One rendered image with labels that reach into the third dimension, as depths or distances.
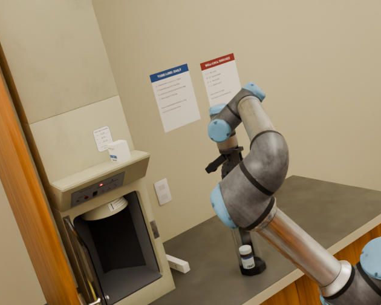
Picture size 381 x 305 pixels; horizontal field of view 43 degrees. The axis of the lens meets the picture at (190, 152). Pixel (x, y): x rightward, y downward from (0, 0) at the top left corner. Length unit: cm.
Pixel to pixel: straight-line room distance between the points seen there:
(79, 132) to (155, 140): 68
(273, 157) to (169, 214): 122
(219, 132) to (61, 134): 51
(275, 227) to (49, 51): 88
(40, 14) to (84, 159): 48
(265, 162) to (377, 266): 40
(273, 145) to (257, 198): 14
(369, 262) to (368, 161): 197
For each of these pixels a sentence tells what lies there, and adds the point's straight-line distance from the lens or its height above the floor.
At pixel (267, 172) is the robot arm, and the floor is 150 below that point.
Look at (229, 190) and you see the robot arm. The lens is 122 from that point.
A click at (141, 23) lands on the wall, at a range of 225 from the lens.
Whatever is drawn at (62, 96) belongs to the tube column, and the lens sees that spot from 163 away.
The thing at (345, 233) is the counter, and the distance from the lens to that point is 207.
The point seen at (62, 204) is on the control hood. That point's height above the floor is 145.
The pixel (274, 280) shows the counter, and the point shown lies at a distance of 184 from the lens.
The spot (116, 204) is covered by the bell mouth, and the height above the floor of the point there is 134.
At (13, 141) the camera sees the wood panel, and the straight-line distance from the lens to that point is 150.
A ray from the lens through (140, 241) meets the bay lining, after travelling 195.
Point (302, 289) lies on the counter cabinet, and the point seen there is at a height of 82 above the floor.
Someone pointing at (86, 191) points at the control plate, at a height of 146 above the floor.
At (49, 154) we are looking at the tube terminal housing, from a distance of 163.
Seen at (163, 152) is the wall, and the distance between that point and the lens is 229.
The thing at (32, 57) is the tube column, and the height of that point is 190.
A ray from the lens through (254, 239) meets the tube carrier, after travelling 184.
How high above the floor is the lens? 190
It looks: 15 degrees down
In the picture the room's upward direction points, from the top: 15 degrees counter-clockwise
